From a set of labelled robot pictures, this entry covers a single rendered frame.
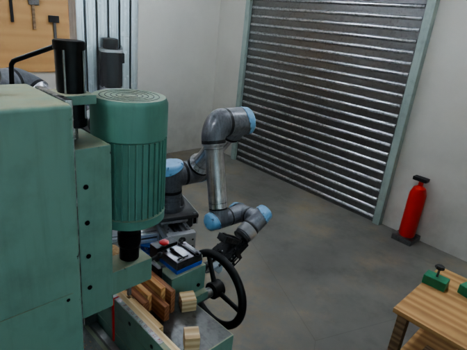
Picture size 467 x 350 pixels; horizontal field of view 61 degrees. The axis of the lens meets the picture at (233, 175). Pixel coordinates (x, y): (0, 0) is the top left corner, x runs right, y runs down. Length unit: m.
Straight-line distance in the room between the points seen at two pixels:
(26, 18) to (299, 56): 2.63
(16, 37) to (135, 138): 3.44
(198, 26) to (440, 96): 2.91
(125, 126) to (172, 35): 4.15
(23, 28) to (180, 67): 1.79
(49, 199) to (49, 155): 0.09
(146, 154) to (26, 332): 0.43
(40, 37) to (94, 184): 3.51
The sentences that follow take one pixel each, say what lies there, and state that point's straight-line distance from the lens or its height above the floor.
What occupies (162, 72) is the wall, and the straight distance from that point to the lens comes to 4.97.
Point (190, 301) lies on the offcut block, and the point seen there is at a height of 0.94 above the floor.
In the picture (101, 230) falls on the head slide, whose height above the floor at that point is 1.22.
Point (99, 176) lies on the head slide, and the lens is 0.89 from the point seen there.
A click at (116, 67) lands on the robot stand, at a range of 1.75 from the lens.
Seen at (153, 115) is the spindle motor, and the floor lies 1.48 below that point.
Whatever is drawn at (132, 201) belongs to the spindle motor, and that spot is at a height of 1.28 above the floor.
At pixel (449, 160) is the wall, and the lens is 3.75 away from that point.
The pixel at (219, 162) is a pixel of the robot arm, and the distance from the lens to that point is 1.56.
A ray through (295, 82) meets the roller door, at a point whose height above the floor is 1.14.
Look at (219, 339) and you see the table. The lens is 1.14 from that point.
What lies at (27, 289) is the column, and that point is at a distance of 0.89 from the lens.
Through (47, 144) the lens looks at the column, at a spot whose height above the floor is 1.45.
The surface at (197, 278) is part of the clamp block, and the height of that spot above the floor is 0.92.
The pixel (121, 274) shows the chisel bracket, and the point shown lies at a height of 1.05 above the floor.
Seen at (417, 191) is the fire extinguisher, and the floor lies 0.49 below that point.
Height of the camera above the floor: 1.69
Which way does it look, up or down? 21 degrees down
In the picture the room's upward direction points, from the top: 6 degrees clockwise
